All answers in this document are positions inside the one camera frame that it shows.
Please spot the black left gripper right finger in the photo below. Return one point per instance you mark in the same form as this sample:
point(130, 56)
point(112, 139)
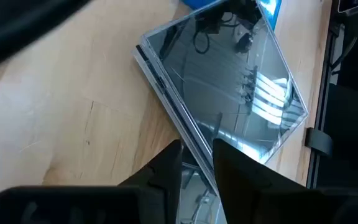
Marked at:
point(238, 180)

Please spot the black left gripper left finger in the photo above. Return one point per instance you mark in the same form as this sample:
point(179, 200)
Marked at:
point(166, 174)

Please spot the blue plastic disc case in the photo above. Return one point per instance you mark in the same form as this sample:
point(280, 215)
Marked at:
point(272, 12)

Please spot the black frame clamp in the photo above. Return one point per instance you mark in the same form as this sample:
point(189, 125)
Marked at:
point(319, 141)

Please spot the clear CD jewel case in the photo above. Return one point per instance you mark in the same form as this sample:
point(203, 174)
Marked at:
point(222, 77)
point(197, 193)

